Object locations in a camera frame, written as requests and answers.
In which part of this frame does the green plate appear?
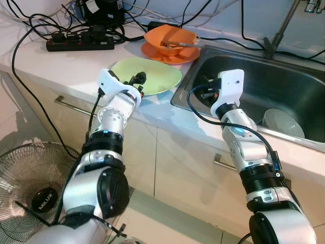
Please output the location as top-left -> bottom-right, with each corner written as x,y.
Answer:
110,56 -> 183,97

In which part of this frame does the white bowl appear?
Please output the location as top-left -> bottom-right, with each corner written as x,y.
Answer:
262,108 -> 306,139

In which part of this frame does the beige kitchen cabinet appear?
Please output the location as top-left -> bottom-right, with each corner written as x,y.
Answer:
0,71 -> 325,244

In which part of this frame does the metal spoon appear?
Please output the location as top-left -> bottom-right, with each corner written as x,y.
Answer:
160,40 -> 202,49

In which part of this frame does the orange bowl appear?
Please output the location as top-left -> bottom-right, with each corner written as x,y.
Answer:
144,24 -> 198,56

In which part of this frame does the black power strip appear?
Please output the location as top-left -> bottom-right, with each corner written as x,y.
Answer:
46,32 -> 115,52

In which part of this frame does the stainless steel sink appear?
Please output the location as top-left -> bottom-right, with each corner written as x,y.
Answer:
171,45 -> 325,152

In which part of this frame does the black charger box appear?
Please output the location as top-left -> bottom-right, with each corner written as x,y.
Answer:
83,0 -> 126,27

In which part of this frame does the metal sink faucet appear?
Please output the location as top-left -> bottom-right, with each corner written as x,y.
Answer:
262,0 -> 325,59

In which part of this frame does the metal floor fan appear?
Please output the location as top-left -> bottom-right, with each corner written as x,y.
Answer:
0,141 -> 88,243

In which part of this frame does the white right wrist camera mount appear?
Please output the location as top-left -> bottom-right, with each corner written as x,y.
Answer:
210,69 -> 245,116

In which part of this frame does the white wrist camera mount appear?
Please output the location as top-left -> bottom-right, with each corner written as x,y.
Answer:
96,69 -> 144,102
210,69 -> 245,116

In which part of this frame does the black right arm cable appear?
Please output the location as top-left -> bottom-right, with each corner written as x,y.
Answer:
186,84 -> 285,178

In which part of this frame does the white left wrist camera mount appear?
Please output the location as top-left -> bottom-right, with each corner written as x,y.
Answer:
96,69 -> 144,102

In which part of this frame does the metal bar cabinet handle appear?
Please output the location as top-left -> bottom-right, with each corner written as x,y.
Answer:
212,154 -> 290,193
54,95 -> 102,118

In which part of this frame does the black wall cable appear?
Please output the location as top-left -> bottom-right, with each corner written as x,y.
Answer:
240,0 -> 275,51

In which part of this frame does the black hanging power cable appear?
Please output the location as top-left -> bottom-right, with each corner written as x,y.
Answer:
11,25 -> 82,161

